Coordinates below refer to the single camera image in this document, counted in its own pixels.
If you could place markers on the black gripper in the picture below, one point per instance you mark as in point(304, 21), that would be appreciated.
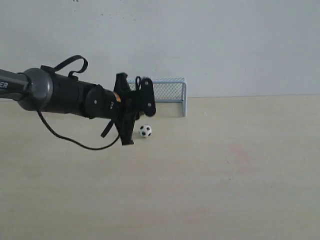
point(118, 104)

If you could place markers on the small black white soccer ball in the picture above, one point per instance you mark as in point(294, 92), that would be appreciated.
point(145, 130)

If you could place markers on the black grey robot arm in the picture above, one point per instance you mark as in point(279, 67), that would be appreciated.
point(43, 90)

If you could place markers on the light blue mini goal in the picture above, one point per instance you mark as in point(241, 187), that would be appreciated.
point(169, 90)

